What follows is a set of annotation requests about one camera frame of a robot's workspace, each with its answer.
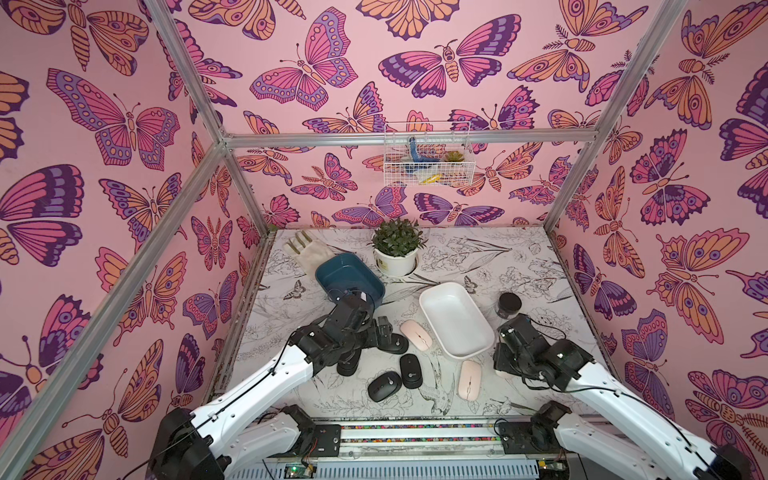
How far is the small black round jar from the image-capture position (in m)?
0.95

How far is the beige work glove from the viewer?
112 centimetres

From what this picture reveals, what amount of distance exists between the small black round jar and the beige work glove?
2.05 ft
